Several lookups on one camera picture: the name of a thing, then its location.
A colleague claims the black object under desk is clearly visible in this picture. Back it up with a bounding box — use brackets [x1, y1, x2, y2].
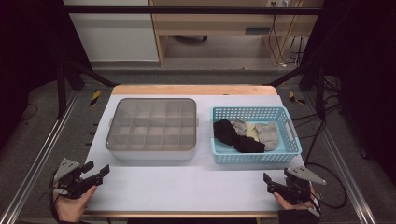
[172, 35, 208, 44]

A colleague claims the white cabinet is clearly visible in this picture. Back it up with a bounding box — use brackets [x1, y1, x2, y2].
[64, 0, 161, 63]

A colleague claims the aluminium rail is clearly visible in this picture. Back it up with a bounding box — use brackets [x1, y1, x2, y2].
[303, 91, 377, 224]
[0, 90, 80, 224]

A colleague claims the grey sock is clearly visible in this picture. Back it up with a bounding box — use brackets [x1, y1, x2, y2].
[254, 120, 280, 152]
[231, 119, 248, 137]

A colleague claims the black floor cable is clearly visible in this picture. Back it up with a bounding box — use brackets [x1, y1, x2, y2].
[292, 102, 349, 210]

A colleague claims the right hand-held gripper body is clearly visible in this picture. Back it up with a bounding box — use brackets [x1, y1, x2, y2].
[275, 166, 327, 205]

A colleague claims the translucent grey box lid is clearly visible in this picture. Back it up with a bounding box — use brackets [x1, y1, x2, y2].
[106, 97, 198, 152]

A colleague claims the black frame bar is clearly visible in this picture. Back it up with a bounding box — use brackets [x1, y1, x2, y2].
[64, 5, 323, 16]

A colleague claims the wooden desk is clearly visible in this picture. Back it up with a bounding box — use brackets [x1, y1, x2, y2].
[148, 0, 325, 68]

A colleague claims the white compartment storage box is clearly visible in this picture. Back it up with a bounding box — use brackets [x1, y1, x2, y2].
[105, 97, 200, 161]

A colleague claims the yellow cable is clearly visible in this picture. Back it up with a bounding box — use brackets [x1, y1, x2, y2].
[269, 0, 304, 66]

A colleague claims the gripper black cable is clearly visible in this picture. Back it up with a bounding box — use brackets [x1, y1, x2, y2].
[48, 169, 64, 223]
[307, 183, 323, 217]

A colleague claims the black curtain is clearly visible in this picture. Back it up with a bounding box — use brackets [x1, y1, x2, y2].
[0, 0, 94, 150]
[300, 0, 396, 185]

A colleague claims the black metal stand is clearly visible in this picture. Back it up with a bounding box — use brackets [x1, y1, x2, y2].
[264, 59, 328, 122]
[55, 57, 120, 120]

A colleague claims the black sock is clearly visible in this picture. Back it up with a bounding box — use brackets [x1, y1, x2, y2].
[233, 134, 266, 154]
[213, 119, 241, 147]

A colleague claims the person's left hand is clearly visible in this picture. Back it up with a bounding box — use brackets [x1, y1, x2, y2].
[53, 185, 98, 224]

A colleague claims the person's right hand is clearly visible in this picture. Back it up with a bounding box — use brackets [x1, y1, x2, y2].
[273, 186, 318, 211]

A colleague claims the white table mat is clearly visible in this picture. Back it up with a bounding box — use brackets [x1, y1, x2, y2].
[82, 93, 312, 216]

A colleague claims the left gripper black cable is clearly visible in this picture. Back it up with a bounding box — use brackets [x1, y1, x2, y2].
[48, 169, 64, 223]

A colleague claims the black yellow tape strip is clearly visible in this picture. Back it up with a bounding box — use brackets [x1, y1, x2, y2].
[89, 90, 103, 107]
[289, 91, 306, 105]

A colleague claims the light blue plastic basket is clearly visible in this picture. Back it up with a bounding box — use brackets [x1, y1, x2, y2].
[210, 105, 303, 165]

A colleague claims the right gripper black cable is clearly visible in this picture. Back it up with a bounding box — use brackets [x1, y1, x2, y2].
[307, 183, 323, 217]

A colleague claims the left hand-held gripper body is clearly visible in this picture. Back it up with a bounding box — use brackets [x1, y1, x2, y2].
[53, 158, 96, 200]

